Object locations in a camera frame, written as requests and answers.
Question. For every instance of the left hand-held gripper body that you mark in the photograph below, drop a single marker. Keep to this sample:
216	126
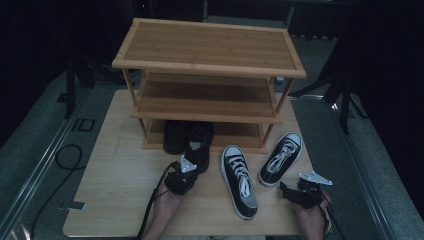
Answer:
181	180

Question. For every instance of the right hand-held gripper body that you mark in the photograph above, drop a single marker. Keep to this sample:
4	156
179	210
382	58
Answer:
310	195

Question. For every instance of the black and white sneaker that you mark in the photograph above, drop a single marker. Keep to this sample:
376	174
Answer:
280	160
240	186

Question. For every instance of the black shoe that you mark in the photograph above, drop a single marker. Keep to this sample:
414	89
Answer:
174	140
200	146

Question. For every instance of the wooden shoe rack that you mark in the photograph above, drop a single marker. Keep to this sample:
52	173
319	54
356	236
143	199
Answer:
208	50

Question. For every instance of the person's right hand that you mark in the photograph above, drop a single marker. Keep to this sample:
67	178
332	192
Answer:
313	218

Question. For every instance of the person's left hand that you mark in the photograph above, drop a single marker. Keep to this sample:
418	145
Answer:
168	203

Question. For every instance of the black metal stand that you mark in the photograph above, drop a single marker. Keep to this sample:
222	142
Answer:
70	90
345	100

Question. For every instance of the small white object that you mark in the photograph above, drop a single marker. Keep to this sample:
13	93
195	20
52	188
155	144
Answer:
280	80

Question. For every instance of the grey tape piece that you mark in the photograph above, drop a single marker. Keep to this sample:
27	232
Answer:
74	205

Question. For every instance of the black floor socket plate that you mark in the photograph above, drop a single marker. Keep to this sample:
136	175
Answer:
83	124

